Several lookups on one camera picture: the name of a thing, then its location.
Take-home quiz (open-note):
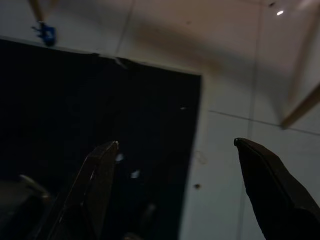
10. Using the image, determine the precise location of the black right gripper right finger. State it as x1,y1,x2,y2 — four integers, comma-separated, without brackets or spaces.
233,136,320,240

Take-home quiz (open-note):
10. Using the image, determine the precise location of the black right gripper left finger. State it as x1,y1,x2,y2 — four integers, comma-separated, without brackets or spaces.
43,140,120,240

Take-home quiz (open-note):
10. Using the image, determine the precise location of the dark floor mat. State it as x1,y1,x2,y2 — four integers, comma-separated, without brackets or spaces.
0,37,203,240

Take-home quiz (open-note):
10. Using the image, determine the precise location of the small blue plastic object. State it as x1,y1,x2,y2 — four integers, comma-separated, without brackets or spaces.
31,21,57,47

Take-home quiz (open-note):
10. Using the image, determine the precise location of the light wooden furniture leg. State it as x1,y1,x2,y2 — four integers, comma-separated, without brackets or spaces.
28,0,46,23

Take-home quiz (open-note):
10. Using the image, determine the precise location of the light wooden furniture frame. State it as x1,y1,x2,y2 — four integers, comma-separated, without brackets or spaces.
279,0,320,130

